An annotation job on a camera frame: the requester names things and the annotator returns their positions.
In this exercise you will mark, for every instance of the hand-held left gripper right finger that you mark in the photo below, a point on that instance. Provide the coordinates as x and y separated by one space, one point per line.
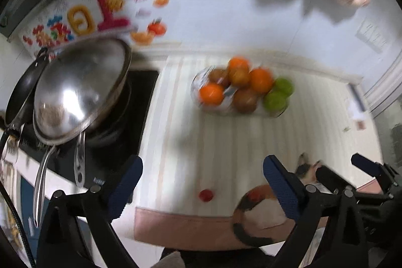
284 189

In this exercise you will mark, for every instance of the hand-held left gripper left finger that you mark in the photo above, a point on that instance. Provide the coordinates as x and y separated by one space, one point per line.
124 186

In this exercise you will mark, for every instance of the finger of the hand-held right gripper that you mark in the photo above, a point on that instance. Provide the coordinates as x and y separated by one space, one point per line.
367 164
329 178

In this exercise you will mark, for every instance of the green apple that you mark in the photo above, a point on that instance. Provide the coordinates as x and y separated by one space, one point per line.
284 86
275 100

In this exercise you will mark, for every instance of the oval patterned plate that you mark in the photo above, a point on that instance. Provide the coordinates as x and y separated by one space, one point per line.
213 109

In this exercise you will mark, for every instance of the large orange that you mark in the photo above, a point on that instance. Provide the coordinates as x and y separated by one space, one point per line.
260 79

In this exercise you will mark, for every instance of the small orange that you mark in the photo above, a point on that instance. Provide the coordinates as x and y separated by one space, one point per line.
238 64
211 94

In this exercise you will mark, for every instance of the orange brown tomato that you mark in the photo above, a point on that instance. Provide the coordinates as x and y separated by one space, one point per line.
239 77

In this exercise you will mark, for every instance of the calico cat shaped mat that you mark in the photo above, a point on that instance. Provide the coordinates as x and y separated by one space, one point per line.
251 195

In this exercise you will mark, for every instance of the frosted glass door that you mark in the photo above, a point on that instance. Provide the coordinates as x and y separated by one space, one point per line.
392 136

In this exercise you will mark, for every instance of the small brown card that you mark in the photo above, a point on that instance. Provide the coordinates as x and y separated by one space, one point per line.
361 125

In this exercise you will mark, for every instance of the white paper sheet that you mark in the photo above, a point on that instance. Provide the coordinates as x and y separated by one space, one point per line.
359 111

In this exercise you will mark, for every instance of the blue smartphone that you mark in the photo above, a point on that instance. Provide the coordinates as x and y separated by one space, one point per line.
354 93

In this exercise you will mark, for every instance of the striped tablecloth with pink border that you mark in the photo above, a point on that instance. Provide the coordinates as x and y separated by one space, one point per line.
188 145

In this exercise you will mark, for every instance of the red cherry tomato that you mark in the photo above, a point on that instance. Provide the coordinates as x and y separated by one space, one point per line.
206 195

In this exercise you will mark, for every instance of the black induction cooktop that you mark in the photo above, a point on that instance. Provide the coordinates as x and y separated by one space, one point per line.
138 104

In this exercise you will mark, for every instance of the grey slipper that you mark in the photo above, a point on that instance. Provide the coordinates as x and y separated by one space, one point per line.
171 260

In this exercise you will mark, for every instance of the person's dark fleece clothing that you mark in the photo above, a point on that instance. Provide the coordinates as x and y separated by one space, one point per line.
219 260

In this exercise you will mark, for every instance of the stainless steel wok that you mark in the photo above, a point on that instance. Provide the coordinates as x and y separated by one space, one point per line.
78 92

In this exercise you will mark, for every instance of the black frying pan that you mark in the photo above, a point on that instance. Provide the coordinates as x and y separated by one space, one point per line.
22 92

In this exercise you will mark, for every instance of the white door frame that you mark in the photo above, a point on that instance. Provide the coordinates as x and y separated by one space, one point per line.
386 89

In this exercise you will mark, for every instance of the white wall socket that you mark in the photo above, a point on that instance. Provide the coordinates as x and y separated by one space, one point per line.
382 43
373 36
363 30

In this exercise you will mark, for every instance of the gold ingot wall sticker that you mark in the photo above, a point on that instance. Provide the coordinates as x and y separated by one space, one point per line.
142 36

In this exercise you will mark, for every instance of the persimmon wall sticker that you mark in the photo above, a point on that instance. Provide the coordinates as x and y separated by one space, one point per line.
157 27

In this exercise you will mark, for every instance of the colourful character wall sticker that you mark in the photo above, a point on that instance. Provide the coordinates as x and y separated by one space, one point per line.
81 20

